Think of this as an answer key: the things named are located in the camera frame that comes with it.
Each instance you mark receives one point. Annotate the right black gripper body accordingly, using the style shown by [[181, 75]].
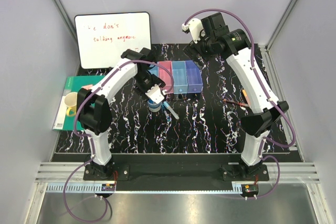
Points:
[[203, 47]]

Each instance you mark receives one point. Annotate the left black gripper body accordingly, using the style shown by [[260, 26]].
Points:
[[145, 82]]

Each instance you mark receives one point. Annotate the light blue bin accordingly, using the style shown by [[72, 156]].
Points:
[[153, 69]]

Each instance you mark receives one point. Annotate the purple bin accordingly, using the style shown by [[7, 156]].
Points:
[[194, 77]]

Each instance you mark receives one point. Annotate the pink bin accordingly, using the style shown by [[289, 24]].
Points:
[[164, 76]]

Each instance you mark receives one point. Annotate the teal blue bin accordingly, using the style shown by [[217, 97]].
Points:
[[180, 77]]

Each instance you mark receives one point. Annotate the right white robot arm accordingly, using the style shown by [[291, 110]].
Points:
[[265, 106]]

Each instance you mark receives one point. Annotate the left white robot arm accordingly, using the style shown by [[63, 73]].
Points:
[[93, 105]]

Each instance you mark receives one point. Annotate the blue white tape roll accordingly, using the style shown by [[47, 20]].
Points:
[[154, 107]]

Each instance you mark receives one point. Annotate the blue white marker pen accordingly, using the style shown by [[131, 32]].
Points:
[[169, 108]]

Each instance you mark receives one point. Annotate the thin blue pen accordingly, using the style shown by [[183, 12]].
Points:
[[166, 113]]

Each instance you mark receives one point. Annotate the pink eraser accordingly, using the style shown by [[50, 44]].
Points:
[[87, 87]]

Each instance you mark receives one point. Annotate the white dry-erase board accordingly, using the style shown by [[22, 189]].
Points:
[[102, 38]]

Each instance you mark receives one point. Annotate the green notebook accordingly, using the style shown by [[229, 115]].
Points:
[[73, 84]]

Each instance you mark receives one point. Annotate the yellow cream mug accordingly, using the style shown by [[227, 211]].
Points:
[[71, 104]]

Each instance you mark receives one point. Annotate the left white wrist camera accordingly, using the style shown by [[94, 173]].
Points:
[[155, 94]]

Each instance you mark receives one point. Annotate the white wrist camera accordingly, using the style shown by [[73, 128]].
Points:
[[155, 94], [195, 28]]

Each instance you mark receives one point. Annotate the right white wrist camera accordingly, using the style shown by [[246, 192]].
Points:
[[195, 28]]

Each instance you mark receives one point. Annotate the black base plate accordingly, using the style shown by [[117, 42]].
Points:
[[175, 172]]

